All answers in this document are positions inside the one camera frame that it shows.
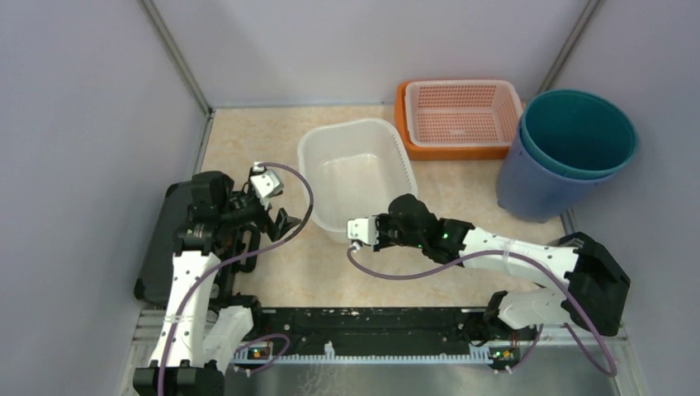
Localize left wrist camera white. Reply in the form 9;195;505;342
248;162;284;200

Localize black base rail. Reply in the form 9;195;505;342
245;307;537;356

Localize white perforated basket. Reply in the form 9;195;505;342
404;79;524;149

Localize black case on left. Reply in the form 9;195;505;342
134;171;234;307

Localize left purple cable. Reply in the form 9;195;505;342
157;161;315;396

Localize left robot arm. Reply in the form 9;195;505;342
132;164;305;395

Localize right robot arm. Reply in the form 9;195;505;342
371;194;631;340

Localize translucent white plastic tub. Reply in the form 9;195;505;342
297;118;419;243

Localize blue bucket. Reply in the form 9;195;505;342
495;137;616;223

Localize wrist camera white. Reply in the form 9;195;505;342
346;215;379;252
248;162;284;200

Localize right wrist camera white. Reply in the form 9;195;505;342
346;215;379;252

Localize orange plastic tub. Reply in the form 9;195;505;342
395;80;527;162

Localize teal bucket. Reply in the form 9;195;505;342
518;89;638;180

